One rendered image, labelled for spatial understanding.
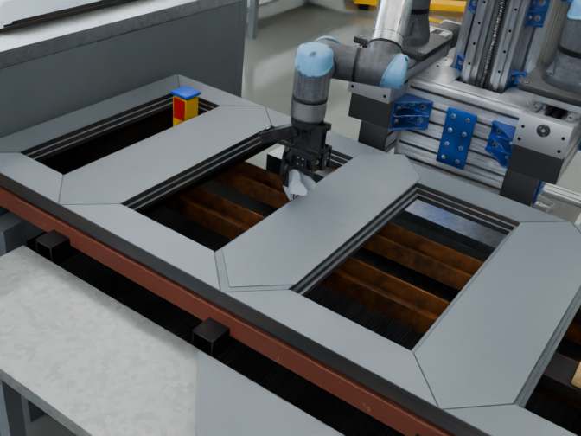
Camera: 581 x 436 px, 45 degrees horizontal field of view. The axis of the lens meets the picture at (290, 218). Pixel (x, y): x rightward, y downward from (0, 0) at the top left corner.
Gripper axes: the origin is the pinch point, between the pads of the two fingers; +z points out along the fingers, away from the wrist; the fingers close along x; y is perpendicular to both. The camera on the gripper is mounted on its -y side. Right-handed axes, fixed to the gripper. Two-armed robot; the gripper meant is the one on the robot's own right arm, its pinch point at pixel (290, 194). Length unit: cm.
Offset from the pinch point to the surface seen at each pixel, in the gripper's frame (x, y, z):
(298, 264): -20.2, 16.2, 0.7
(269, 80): 232, -166, 86
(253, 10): 287, -222, 66
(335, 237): -6.8, 16.7, 0.7
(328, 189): 9.2, 4.7, 0.8
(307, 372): -36.9, 30.4, 8.4
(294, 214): -5.5, 5.1, 0.8
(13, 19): -9, -82, -21
